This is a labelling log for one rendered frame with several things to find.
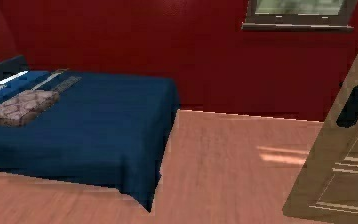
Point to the blue bed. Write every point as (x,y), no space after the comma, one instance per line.
(93,133)

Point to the grey patterned flat strip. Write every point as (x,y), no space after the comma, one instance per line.
(66,83)

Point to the grey framed window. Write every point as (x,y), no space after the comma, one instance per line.
(298,13)

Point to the pink patterned pillow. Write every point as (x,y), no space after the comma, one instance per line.
(22,108)

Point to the tan wooden room door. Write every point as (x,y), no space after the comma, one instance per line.
(337,173)

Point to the blue pillow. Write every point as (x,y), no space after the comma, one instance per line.
(10,87)

